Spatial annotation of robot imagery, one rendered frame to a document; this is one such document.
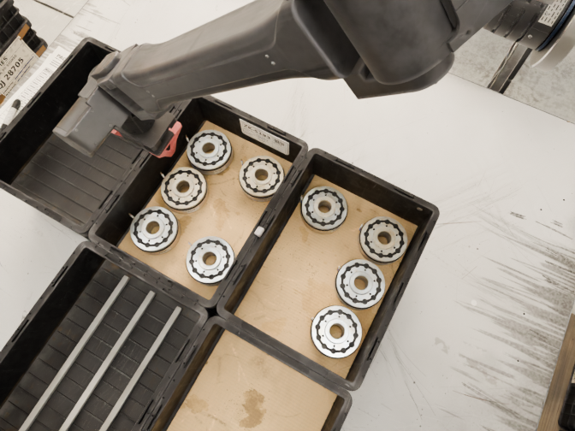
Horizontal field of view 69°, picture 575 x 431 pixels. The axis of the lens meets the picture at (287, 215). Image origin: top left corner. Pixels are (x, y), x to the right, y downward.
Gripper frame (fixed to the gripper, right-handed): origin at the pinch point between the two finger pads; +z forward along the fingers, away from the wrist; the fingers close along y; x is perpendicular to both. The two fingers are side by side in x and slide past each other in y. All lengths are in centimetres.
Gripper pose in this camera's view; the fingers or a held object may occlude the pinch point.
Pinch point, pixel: (157, 144)
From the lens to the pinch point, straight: 79.7
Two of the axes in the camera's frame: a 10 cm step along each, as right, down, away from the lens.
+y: 8.7, 4.6, -1.6
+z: 0.3, 2.8, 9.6
